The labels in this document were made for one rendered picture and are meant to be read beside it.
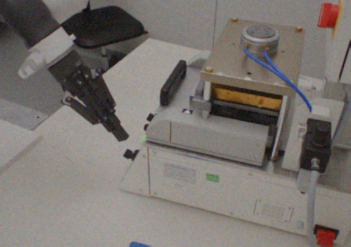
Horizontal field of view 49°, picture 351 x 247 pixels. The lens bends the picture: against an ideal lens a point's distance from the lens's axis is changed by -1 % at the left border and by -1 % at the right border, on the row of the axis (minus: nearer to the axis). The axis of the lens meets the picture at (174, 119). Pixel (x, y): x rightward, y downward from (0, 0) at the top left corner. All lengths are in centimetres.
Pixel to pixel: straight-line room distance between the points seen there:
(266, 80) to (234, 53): 11
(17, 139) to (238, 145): 65
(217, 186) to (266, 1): 164
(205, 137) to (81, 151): 44
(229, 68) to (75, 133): 58
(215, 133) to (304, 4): 162
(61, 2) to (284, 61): 49
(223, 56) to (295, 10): 157
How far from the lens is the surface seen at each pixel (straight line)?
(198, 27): 257
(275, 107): 79
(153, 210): 95
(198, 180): 87
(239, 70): 75
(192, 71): 101
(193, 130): 79
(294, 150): 78
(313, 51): 241
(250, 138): 77
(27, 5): 84
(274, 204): 87
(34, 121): 126
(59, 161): 110
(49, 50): 84
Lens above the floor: 148
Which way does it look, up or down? 38 degrees down
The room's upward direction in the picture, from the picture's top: 1 degrees clockwise
